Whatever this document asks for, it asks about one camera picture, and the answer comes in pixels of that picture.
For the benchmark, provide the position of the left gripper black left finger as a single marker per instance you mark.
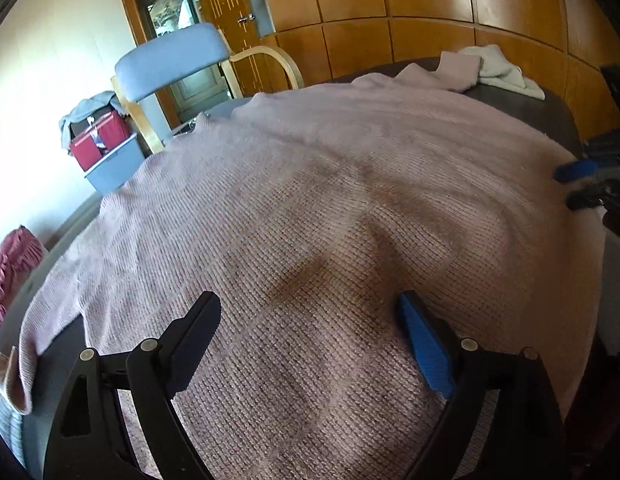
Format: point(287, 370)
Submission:
point(89, 439)

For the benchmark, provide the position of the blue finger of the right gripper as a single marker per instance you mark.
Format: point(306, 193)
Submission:
point(574, 171)

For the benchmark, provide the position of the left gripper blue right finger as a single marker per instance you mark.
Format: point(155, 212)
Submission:
point(525, 437)

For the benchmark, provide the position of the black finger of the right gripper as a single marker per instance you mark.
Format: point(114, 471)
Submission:
point(585, 199)

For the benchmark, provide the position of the pink knit sweater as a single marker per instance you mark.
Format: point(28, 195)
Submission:
point(308, 212)

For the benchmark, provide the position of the white knit folded garment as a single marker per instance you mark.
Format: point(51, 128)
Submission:
point(10, 416)

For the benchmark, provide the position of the wooden wardrobe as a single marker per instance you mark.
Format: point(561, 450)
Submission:
point(560, 44)

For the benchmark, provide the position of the pink ruffled bedding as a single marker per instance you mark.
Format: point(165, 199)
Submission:
point(20, 253)

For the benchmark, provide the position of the grey plastic bin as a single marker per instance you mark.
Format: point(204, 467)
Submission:
point(118, 166)

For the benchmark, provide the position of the red storage box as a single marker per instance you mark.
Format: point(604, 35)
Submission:
point(96, 141)

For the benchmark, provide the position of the grey cloth on box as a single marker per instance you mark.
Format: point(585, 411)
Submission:
point(86, 108)

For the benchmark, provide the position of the grey chair with wooden arms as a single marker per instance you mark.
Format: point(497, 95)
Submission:
point(167, 59)

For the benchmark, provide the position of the wooden door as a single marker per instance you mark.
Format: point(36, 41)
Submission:
point(234, 19)

